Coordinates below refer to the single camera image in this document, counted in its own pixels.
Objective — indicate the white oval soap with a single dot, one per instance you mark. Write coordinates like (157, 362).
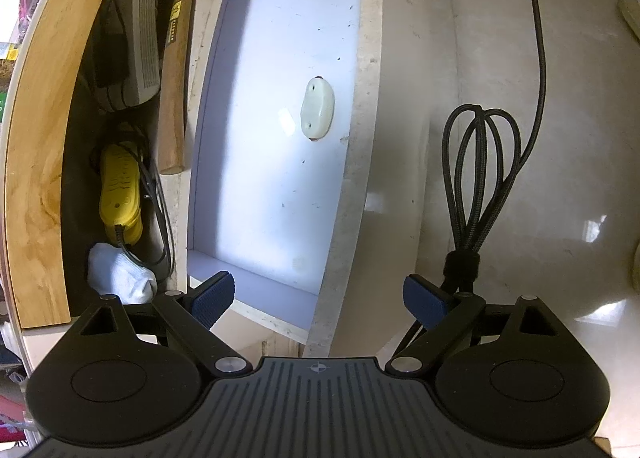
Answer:
(317, 109)

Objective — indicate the open white drawer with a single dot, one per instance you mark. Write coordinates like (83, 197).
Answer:
(264, 198)

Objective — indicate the white crumpled cloth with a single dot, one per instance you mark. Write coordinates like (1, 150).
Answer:
(111, 272)

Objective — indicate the wooden desk top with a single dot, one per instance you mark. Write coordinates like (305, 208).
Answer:
(32, 145)

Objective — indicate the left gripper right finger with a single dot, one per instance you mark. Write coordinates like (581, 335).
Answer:
(447, 320)

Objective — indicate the wooden handle hammer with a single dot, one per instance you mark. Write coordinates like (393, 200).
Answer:
(172, 110)

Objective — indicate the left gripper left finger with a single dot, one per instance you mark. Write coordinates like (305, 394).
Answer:
(189, 317)

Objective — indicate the white router box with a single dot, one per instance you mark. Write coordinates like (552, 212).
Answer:
(136, 19)

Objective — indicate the yellow plastic device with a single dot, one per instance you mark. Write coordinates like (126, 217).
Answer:
(120, 199)

